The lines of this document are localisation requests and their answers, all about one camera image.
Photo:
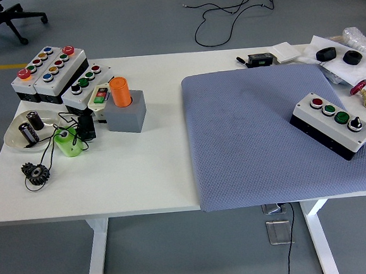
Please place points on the silver floor outlet cover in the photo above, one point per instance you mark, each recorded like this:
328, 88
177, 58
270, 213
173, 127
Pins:
279, 232

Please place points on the orange ribbed cylinder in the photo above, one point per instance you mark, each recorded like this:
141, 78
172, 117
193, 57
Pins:
120, 92

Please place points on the button box with selector knob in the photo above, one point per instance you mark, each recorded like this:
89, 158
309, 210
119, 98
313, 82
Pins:
72, 100
327, 122

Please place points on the black striped capacitor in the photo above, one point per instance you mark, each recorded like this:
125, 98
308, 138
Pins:
29, 133

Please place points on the grey-blue textured mat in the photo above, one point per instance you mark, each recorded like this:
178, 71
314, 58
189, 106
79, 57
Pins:
249, 138

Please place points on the clear bubble wrap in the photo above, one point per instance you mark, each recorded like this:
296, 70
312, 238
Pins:
357, 39

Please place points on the black power adapter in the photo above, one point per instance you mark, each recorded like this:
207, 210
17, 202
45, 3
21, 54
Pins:
86, 127

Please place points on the cream red-green switch box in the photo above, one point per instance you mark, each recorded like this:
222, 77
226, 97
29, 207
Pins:
96, 107

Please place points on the black office chair base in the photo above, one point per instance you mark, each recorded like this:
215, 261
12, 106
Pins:
0, 13

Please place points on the grey cube block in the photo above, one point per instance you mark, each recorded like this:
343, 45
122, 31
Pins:
124, 121

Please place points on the silver floor socket box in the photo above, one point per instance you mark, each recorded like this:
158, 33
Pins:
271, 209

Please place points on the dark brown capacitor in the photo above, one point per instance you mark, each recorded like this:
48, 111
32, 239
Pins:
36, 121

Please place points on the black metal gear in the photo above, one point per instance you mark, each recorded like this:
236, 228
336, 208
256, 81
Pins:
42, 178

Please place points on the white paper sheet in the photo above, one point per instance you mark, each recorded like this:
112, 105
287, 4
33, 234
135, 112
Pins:
339, 66

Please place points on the black module with green terminal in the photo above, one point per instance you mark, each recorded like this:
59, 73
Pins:
259, 59

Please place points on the green plastic cylinder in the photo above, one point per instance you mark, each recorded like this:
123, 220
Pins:
69, 146

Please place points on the white table leg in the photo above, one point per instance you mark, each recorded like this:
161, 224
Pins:
97, 261
321, 243

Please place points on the white wall switch plate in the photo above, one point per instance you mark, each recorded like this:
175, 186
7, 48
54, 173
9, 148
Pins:
285, 52

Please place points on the five-button box with red mushroom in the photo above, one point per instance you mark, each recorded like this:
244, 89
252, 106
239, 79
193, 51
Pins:
19, 89
69, 66

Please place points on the shiny metal bowl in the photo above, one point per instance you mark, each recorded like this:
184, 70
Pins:
13, 135

